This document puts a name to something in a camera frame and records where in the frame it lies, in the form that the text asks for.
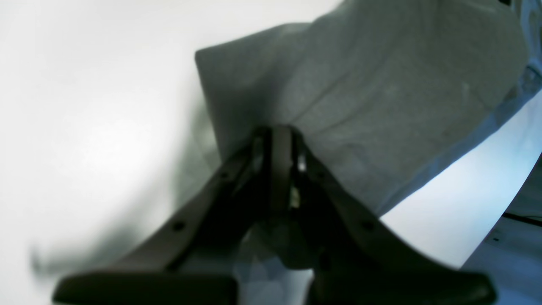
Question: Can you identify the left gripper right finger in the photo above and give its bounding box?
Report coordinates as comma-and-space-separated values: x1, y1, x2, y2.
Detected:
271, 126, 496, 305

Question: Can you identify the grey T-shirt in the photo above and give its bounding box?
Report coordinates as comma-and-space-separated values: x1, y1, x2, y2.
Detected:
195, 0, 542, 305

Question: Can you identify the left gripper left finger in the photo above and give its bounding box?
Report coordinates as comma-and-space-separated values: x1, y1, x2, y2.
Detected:
53, 129, 271, 305

